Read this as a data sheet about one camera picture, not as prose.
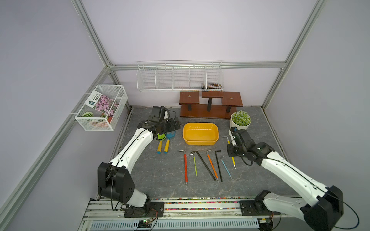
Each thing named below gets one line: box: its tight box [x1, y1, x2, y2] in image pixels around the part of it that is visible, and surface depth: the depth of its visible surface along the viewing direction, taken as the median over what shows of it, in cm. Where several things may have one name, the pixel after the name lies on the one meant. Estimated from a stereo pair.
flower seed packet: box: [84, 89, 119, 118], surface depth 76 cm
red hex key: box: [177, 149, 188, 185], surface depth 91 cm
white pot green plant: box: [228, 110, 252, 137], surface depth 98 cm
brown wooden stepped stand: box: [179, 90, 244, 119], surface depth 111 cm
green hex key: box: [193, 156, 199, 178], surface depth 90 cm
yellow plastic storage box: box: [182, 122, 220, 146], surface depth 105 cm
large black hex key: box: [190, 150, 217, 181], surface depth 91 cm
